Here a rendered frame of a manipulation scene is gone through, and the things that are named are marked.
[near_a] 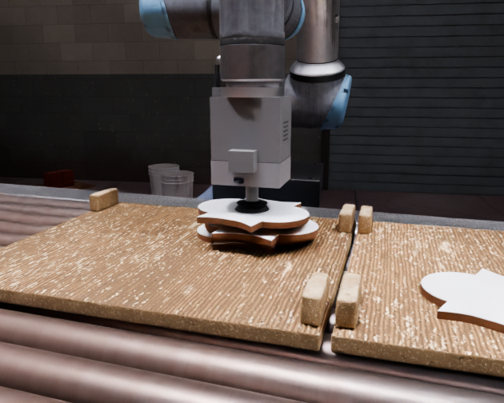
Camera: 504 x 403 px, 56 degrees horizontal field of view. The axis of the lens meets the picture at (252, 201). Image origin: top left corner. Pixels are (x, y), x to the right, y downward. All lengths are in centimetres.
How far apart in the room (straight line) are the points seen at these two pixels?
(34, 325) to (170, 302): 12
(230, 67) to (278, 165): 12
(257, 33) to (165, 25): 19
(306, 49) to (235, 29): 47
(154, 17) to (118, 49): 515
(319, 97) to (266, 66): 48
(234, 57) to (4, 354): 36
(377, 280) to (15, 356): 34
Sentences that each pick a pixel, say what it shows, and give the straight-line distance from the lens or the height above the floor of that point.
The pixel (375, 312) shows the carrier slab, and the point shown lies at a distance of 45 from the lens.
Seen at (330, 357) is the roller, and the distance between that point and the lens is 42.
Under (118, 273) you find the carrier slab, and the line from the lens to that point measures 53.
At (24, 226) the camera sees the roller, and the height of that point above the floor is 92.
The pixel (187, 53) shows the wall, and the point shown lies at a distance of 556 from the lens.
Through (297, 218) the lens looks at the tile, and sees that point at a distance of 56.
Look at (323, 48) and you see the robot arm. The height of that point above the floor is 120.
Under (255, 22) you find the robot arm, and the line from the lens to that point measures 55.
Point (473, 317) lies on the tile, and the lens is 45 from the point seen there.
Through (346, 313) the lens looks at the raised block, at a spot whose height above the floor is 95.
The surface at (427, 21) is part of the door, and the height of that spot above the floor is 174.
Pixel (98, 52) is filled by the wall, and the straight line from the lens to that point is 597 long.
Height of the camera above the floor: 113
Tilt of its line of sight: 14 degrees down
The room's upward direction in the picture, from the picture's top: straight up
